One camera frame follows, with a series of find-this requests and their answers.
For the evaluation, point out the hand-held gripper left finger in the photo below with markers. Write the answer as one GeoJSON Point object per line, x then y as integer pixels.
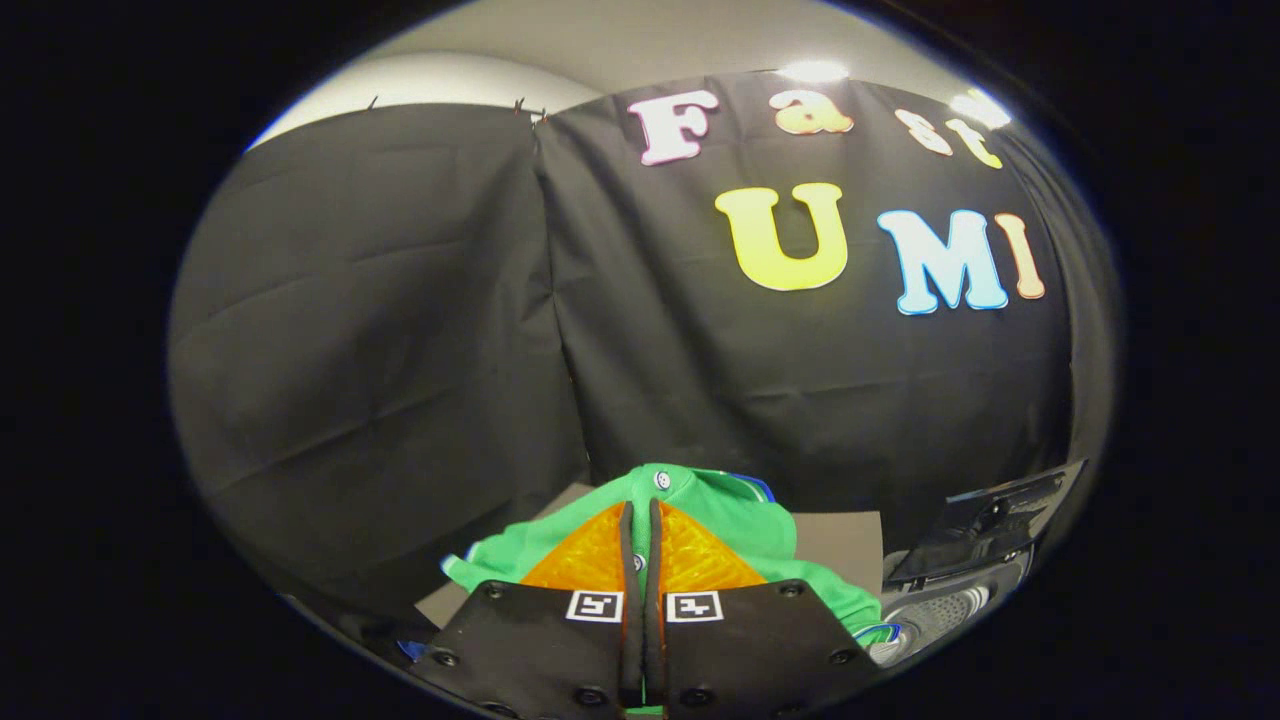
{"type": "Point", "coordinates": [560, 660]}

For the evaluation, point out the black backdrop cloth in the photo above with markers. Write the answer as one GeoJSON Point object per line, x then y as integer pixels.
{"type": "Point", "coordinates": [400, 330]}

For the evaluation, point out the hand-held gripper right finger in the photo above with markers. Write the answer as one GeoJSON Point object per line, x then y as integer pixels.
{"type": "Point", "coordinates": [740, 660]}

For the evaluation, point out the grey cabinet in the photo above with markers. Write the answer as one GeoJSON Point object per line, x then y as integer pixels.
{"type": "Point", "coordinates": [840, 545]}

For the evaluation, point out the long ceiling light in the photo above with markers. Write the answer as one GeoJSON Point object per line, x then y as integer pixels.
{"type": "Point", "coordinates": [812, 70]}

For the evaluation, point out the green polo shirt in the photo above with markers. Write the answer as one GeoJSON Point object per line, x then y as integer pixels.
{"type": "Point", "coordinates": [720, 510]}

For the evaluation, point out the small ceiling light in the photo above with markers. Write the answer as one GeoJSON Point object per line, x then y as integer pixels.
{"type": "Point", "coordinates": [980, 106]}

